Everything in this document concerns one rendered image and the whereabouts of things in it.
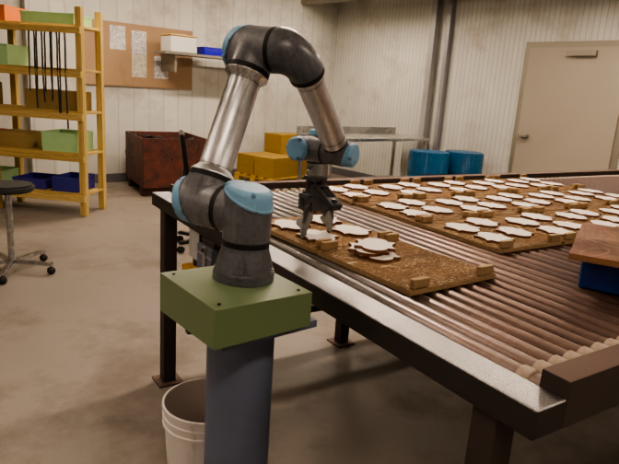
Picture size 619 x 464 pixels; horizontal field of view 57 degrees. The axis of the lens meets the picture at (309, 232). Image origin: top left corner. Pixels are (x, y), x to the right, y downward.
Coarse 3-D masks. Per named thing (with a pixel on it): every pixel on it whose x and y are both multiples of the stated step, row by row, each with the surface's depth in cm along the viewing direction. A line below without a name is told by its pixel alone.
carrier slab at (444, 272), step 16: (400, 240) 198; (336, 256) 174; (352, 256) 175; (400, 256) 179; (416, 256) 180; (432, 256) 181; (368, 272) 161; (384, 272) 162; (400, 272) 163; (416, 272) 164; (432, 272) 165; (448, 272) 166; (464, 272) 167; (400, 288) 151; (432, 288) 153
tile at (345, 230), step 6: (336, 228) 205; (342, 228) 205; (348, 228) 206; (354, 228) 206; (360, 228) 207; (342, 234) 201; (348, 234) 200; (354, 234) 199; (360, 234) 199; (366, 234) 200
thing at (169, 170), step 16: (128, 144) 762; (144, 144) 693; (160, 144) 703; (176, 144) 712; (192, 144) 722; (128, 160) 768; (144, 160) 697; (160, 160) 708; (176, 160) 717; (192, 160) 727; (128, 176) 774; (144, 176) 702; (160, 176) 712; (176, 176) 722; (144, 192) 718
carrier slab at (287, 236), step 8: (312, 224) 214; (344, 224) 217; (352, 224) 218; (272, 232) 200; (280, 232) 199; (288, 232) 199; (296, 232) 200; (376, 232) 208; (288, 240) 192; (296, 240) 189; (304, 240) 190; (344, 240) 193; (352, 240) 194; (304, 248) 185; (312, 248) 182; (320, 248) 182
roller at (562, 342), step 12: (276, 216) 231; (456, 300) 151; (468, 300) 149; (492, 312) 142; (516, 324) 136; (528, 324) 135; (540, 336) 131; (552, 336) 129; (564, 348) 126; (576, 348) 124; (588, 348) 123
